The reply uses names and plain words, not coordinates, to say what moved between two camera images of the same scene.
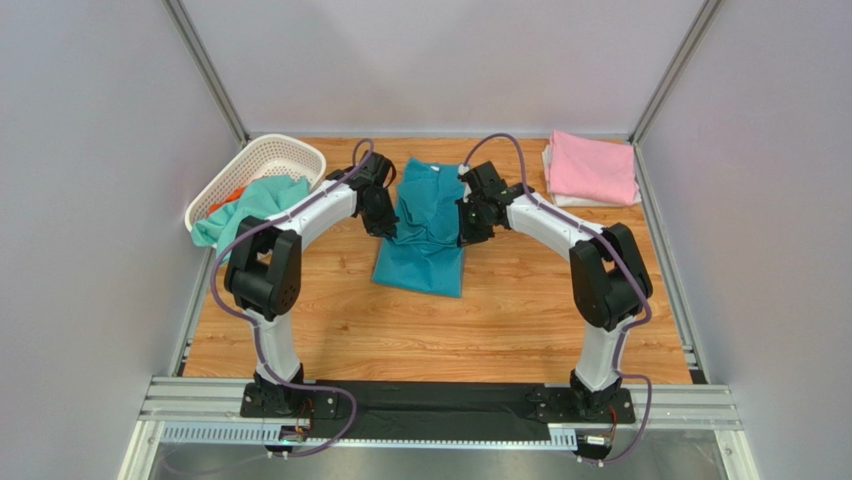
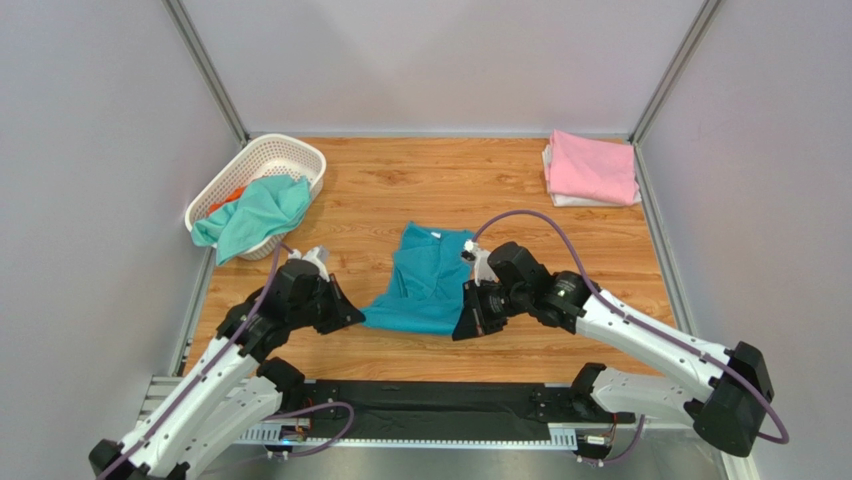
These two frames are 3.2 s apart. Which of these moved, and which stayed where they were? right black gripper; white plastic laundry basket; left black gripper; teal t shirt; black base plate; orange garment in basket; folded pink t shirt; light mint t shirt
Moved: right black gripper; left black gripper; teal t shirt
Stayed: folded pink t shirt; light mint t shirt; white plastic laundry basket; black base plate; orange garment in basket
